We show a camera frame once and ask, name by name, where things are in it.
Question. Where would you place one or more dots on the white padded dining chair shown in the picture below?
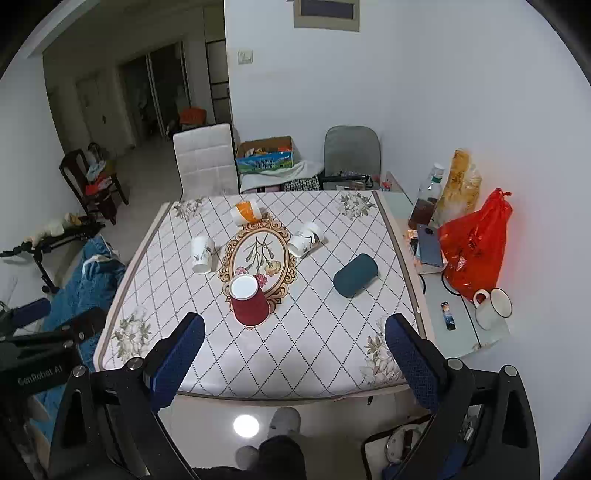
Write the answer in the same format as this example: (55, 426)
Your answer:
(206, 162)

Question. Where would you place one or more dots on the red corrugated paper cup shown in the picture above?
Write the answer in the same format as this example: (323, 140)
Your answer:
(248, 301)

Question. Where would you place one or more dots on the white paper cup bamboo print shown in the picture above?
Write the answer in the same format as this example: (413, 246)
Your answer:
(202, 251)

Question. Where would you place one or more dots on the floral diamond pattern tablecloth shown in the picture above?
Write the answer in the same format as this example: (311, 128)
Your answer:
(294, 289)

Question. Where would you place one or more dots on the dark teal glasses case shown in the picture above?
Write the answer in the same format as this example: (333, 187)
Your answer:
(355, 276)

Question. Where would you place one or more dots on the framed wall panel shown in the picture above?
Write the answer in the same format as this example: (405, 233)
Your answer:
(328, 15)

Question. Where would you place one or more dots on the white paper cup green print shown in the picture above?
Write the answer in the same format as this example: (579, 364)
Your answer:
(306, 239)

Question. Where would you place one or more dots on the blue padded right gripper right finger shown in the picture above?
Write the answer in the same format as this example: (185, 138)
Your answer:
(418, 359)

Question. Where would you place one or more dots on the glass side table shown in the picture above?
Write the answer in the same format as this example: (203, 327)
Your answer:
(428, 291)

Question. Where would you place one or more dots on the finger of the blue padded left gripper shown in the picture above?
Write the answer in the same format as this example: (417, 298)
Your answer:
(12, 319)

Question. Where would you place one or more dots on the plastic bottle brown liquid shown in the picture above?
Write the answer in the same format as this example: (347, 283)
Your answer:
(429, 195)

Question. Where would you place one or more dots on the white enamel mug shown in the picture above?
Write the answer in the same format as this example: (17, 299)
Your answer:
(492, 307)

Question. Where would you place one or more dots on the white light switch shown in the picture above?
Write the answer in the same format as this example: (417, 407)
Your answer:
(245, 57)

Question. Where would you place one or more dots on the grey cushioned chair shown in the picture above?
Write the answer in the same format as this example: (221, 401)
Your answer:
(352, 159)

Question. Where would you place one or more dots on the black tripod stand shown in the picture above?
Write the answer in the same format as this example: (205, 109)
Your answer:
(57, 233)

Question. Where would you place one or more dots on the red plastic bag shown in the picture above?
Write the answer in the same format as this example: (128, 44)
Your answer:
(474, 245)

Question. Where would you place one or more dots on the small dark lighter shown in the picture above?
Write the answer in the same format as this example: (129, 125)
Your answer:
(448, 316)

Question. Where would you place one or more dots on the cardboard box with snacks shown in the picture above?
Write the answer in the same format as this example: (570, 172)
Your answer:
(268, 154)

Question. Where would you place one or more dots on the black wooden chair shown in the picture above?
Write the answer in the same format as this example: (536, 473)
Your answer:
(93, 179)

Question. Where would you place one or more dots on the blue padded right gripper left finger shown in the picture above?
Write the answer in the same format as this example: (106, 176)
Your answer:
(171, 358)

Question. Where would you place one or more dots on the grey smartphone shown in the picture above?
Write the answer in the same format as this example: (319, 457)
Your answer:
(429, 247)

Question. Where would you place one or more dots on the black white patterned bag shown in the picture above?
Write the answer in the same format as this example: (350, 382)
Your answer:
(303, 184)

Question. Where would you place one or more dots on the orange and white paper cup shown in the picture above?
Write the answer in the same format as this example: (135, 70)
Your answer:
(246, 212)

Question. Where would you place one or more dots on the clear bag of food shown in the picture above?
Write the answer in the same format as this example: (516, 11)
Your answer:
(462, 189)

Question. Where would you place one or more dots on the white folded cloth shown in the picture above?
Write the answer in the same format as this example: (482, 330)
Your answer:
(301, 170)

